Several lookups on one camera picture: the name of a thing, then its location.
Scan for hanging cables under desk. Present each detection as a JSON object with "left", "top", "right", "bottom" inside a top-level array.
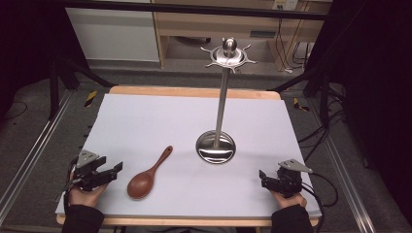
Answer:
[{"left": 274, "top": 17, "right": 314, "bottom": 74}]

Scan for white wall socket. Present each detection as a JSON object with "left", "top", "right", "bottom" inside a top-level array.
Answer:
[{"left": 272, "top": 0, "right": 298, "bottom": 12}]

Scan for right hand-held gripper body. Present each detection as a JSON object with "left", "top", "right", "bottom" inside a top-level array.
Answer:
[{"left": 267, "top": 158, "right": 314, "bottom": 199}]

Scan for right hand-held gripper black cable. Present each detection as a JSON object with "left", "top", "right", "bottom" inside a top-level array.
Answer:
[{"left": 300, "top": 172, "right": 340, "bottom": 233}]

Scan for person's right hand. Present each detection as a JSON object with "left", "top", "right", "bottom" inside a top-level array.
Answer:
[{"left": 270, "top": 189, "right": 308, "bottom": 210}]

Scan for metal floor rail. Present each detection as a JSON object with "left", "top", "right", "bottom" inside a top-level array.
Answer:
[
  {"left": 0, "top": 89, "right": 76, "bottom": 225},
  {"left": 309, "top": 96, "right": 378, "bottom": 233}
]

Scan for light wooden desk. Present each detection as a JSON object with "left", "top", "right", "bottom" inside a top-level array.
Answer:
[{"left": 151, "top": 0, "right": 328, "bottom": 72}]

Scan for left hand-held gripper black cable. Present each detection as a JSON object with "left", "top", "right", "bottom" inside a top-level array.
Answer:
[{"left": 62, "top": 156, "right": 80, "bottom": 216}]

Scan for person's left hand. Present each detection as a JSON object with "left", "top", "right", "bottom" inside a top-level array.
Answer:
[{"left": 68, "top": 171, "right": 109, "bottom": 209}]

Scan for steel utensil hanging stand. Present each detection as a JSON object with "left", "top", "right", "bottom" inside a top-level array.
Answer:
[{"left": 194, "top": 36, "right": 259, "bottom": 165}]

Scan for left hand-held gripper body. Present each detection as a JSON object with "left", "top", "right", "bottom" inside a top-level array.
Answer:
[{"left": 69, "top": 149, "right": 113, "bottom": 192}]

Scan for white cabinet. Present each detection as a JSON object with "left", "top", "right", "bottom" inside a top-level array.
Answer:
[{"left": 65, "top": 7, "right": 160, "bottom": 63}]

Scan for brown wooden spoon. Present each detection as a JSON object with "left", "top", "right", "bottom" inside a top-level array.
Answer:
[{"left": 126, "top": 145, "right": 174, "bottom": 200}]

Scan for black horizontal frame bar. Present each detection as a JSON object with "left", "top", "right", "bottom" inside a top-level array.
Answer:
[{"left": 48, "top": 0, "right": 328, "bottom": 21}]

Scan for yellow black striped tape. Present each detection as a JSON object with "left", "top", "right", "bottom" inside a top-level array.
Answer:
[
  {"left": 292, "top": 97, "right": 311, "bottom": 113},
  {"left": 84, "top": 89, "right": 98, "bottom": 108}
]

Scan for white table mat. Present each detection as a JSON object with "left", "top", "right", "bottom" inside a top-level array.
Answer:
[{"left": 54, "top": 93, "right": 323, "bottom": 218}]

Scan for dark curtain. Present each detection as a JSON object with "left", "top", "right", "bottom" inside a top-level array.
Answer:
[
  {"left": 305, "top": 0, "right": 412, "bottom": 224},
  {"left": 0, "top": 0, "right": 90, "bottom": 117}
]

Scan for black metal stand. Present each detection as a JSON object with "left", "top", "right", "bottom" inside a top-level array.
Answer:
[
  {"left": 266, "top": 63, "right": 332, "bottom": 128},
  {"left": 48, "top": 56, "right": 116, "bottom": 121}
]

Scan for black floor cables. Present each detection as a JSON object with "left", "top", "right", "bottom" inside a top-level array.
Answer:
[{"left": 296, "top": 84, "right": 349, "bottom": 163}]

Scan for hand-held gripper black cable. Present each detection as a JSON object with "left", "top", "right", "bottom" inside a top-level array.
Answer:
[
  {"left": 62, "top": 156, "right": 80, "bottom": 216},
  {"left": 300, "top": 172, "right": 340, "bottom": 233}
]

